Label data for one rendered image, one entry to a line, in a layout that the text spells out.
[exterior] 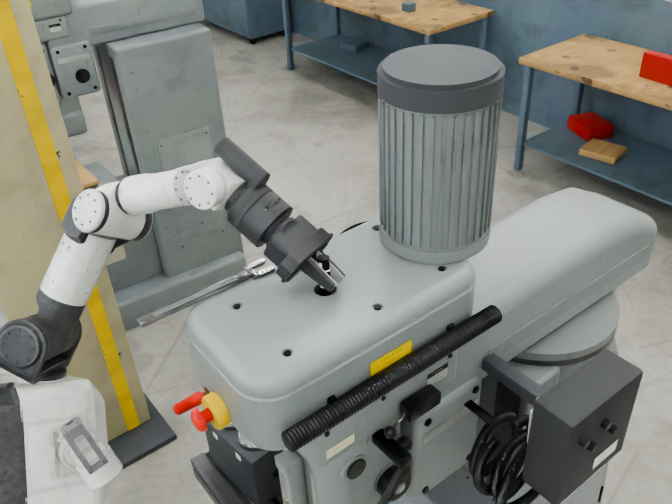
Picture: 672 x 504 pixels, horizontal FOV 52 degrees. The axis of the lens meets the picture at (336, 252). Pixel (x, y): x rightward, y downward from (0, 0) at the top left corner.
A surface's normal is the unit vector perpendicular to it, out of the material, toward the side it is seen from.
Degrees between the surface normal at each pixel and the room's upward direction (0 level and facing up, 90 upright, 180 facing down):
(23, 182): 90
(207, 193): 78
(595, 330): 0
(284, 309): 0
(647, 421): 0
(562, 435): 90
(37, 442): 58
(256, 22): 90
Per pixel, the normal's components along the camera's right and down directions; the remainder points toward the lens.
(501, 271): -0.05, -0.82
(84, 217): -0.50, -0.12
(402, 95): -0.69, 0.43
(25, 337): -0.11, 0.11
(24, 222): 0.61, 0.43
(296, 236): 0.39, -0.56
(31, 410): 0.67, -0.18
